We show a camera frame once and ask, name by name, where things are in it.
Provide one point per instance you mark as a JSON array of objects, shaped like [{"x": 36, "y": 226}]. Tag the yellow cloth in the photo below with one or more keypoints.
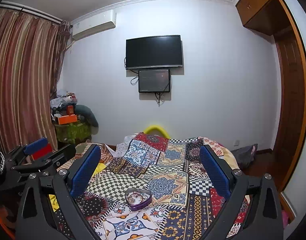
[{"x": 99, "y": 170}]

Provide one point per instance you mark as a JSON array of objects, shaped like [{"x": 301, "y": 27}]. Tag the white wall socket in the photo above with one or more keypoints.
[{"x": 237, "y": 143}]

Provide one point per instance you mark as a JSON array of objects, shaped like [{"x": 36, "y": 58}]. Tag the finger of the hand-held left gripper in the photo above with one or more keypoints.
[
  {"x": 36, "y": 145},
  {"x": 65, "y": 155}
]

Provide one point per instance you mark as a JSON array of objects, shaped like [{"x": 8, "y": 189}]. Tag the patchwork printed blanket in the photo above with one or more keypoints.
[{"x": 168, "y": 180}]

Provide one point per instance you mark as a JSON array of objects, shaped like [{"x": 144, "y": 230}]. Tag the green patterned cabinet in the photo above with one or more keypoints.
[{"x": 72, "y": 132}]

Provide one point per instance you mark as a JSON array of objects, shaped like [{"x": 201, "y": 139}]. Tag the striped brown bedsheet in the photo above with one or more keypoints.
[{"x": 105, "y": 151}]

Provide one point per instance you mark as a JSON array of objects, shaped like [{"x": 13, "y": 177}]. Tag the pile of assorted clutter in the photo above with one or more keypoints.
[{"x": 60, "y": 102}]

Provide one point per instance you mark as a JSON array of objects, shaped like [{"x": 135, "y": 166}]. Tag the striped brown curtain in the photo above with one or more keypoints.
[{"x": 22, "y": 80}]

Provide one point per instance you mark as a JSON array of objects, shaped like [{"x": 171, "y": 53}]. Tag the orange box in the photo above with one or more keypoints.
[{"x": 67, "y": 119}]

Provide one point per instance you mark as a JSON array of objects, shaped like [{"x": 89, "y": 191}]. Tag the purple heart-shaped tin box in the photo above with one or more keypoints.
[{"x": 140, "y": 207}]

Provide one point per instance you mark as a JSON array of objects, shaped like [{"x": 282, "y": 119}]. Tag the red cloth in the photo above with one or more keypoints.
[{"x": 42, "y": 153}]

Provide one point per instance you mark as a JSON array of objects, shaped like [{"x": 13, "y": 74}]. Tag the black wall television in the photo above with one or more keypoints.
[{"x": 154, "y": 52}]

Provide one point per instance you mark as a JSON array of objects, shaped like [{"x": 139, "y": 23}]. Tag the white air conditioner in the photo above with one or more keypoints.
[{"x": 92, "y": 25}]

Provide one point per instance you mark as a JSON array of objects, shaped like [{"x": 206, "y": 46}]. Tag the wooden overhead cabinet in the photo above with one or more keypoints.
[{"x": 260, "y": 7}]

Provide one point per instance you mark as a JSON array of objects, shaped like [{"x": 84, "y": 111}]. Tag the small black wall monitor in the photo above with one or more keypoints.
[{"x": 154, "y": 81}]

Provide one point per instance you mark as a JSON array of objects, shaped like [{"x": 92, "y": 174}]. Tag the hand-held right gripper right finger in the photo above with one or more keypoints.
[{"x": 213, "y": 170}]

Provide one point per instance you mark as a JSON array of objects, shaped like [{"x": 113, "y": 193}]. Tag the white lace cloth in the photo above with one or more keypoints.
[{"x": 124, "y": 145}]

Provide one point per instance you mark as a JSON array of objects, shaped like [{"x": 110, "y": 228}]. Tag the orange cloth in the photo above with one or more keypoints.
[{"x": 2, "y": 230}]

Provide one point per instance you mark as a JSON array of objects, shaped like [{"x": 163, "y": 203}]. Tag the white curtain rail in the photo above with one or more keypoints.
[{"x": 30, "y": 12}]

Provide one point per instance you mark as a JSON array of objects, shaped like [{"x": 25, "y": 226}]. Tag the wooden door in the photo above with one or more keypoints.
[{"x": 290, "y": 105}]

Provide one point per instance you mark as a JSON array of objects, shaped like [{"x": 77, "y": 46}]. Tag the dark bag on floor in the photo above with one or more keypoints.
[{"x": 244, "y": 156}]

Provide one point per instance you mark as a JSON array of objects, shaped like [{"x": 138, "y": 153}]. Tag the small red box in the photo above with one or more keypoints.
[{"x": 70, "y": 110}]

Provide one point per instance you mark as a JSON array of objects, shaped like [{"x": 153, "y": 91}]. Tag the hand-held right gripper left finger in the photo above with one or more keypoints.
[{"x": 85, "y": 172}]

